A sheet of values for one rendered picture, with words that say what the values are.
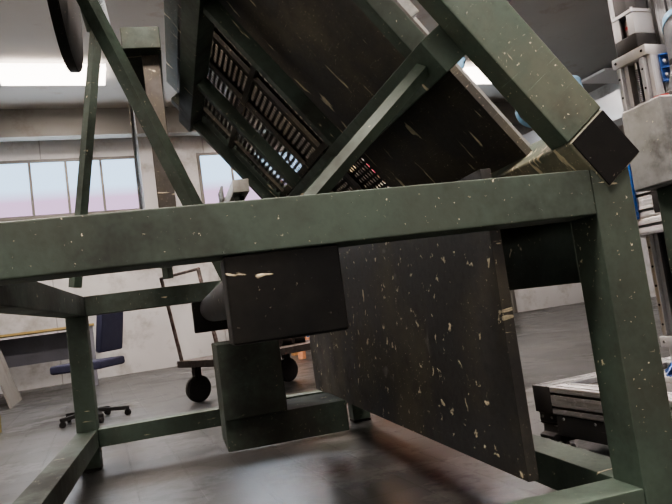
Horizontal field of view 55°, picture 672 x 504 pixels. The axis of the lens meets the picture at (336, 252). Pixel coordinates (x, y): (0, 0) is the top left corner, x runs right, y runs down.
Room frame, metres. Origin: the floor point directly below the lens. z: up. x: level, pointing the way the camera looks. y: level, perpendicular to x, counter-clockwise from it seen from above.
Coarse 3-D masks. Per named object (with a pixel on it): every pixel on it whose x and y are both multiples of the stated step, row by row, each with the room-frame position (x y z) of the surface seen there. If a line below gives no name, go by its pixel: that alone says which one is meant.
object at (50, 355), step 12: (0, 336) 7.78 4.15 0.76; (12, 336) 8.23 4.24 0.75; (36, 336) 8.54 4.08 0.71; (48, 336) 8.59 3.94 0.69; (60, 336) 8.64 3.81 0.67; (0, 348) 8.38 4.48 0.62; (12, 348) 8.43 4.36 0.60; (24, 348) 8.48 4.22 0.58; (36, 348) 8.53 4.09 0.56; (48, 348) 8.59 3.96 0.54; (60, 348) 8.64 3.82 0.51; (12, 360) 8.43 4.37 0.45; (24, 360) 8.48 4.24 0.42; (36, 360) 8.53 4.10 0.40; (48, 360) 8.58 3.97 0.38; (96, 372) 8.18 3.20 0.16; (96, 384) 8.18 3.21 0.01
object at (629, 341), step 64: (384, 192) 1.13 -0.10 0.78; (448, 192) 1.16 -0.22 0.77; (512, 192) 1.20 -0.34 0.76; (576, 192) 1.23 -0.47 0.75; (0, 256) 0.97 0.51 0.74; (64, 256) 1.00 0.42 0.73; (128, 256) 1.02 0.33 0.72; (192, 256) 1.05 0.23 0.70; (256, 256) 1.08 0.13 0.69; (320, 256) 1.10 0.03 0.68; (384, 256) 1.95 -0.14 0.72; (448, 256) 1.51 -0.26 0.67; (640, 256) 1.26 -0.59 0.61; (256, 320) 1.07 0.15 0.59; (320, 320) 1.10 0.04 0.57; (384, 320) 2.03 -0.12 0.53; (448, 320) 1.56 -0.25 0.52; (512, 320) 1.31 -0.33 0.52; (640, 320) 1.25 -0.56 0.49; (256, 384) 2.08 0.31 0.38; (320, 384) 3.10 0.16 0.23; (384, 384) 2.12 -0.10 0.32; (448, 384) 1.61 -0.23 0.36; (512, 384) 1.30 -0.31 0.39; (640, 384) 1.25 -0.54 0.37; (64, 448) 2.58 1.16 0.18; (512, 448) 1.34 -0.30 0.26; (576, 448) 1.57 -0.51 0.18; (640, 448) 1.24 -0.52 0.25
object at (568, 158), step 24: (600, 120) 1.25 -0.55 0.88; (576, 144) 1.23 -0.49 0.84; (600, 144) 1.24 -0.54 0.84; (624, 144) 1.26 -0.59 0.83; (504, 168) 1.52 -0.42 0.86; (528, 168) 1.39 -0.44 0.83; (552, 168) 1.33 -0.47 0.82; (576, 168) 1.27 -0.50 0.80; (600, 168) 1.24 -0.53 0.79; (624, 168) 1.26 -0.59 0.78
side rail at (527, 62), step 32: (448, 0) 1.18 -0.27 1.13; (480, 0) 1.19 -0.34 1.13; (448, 32) 1.23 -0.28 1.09; (480, 32) 1.19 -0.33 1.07; (512, 32) 1.21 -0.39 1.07; (480, 64) 1.23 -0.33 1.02; (512, 64) 1.20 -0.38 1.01; (544, 64) 1.22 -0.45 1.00; (512, 96) 1.24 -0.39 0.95; (544, 96) 1.22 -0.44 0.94; (576, 96) 1.24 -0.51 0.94; (544, 128) 1.25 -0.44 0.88; (576, 128) 1.23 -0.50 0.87
